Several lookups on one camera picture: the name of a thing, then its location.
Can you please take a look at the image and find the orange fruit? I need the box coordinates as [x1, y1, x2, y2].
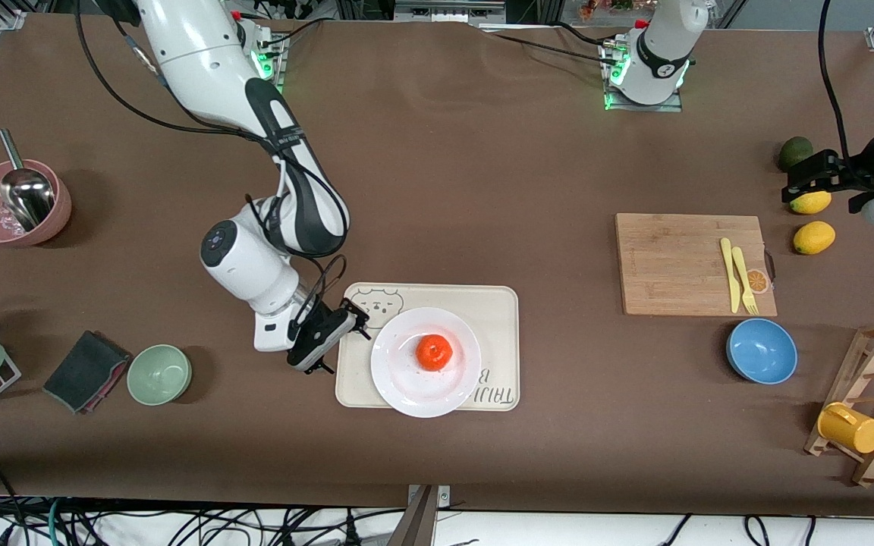
[416, 334, 453, 372]

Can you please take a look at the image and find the white round plate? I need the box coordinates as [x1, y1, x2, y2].
[370, 306, 483, 419]

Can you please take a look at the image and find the dark green avocado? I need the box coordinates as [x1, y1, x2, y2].
[778, 136, 815, 172]

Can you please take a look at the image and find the yellow lemon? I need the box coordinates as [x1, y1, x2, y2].
[790, 191, 832, 215]
[792, 220, 836, 256]

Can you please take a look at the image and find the yellow plastic fork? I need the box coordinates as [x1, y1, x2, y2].
[732, 246, 759, 315]

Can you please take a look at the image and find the yellow plastic knife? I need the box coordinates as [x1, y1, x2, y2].
[720, 237, 741, 314]

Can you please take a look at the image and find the cream tray with bear print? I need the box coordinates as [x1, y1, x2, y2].
[335, 283, 520, 412]

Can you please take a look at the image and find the light green bowl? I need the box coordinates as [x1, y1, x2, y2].
[127, 344, 193, 406]

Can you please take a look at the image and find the wooden cutting board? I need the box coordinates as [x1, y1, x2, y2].
[615, 213, 778, 317]

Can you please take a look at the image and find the wooden mug rack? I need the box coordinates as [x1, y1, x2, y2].
[803, 321, 874, 488]

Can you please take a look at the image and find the blue bowl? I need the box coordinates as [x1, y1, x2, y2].
[726, 318, 798, 385]

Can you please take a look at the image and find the dark grey folded cloth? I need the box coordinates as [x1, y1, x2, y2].
[42, 330, 132, 415]

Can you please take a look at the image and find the yellow mug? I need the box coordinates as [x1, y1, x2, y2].
[817, 402, 874, 454]

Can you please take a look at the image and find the metal scoop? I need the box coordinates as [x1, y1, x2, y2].
[0, 129, 56, 232]

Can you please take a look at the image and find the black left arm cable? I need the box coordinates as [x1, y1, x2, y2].
[819, 0, 857, 171]

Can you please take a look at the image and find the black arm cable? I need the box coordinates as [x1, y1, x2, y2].
[819, 0, 857, 171]
[73, 0, 351, 319]

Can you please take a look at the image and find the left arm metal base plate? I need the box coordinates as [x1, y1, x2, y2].
[600, 38, 684, 113]

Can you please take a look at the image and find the metal camera stand post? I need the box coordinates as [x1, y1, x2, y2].
[388, 484, 451, 546]

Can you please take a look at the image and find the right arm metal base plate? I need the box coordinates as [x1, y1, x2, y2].
[253, 34, 286, 96]

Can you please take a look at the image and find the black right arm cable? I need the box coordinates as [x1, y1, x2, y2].
[73, 0, 351, 319]

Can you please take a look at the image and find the black base cable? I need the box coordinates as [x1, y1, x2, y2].
[259, 17, 328, 58]
[481, 21, 627, 67]

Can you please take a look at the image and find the teal floor cable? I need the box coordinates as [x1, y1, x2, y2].
[46, 497, 68, 546]

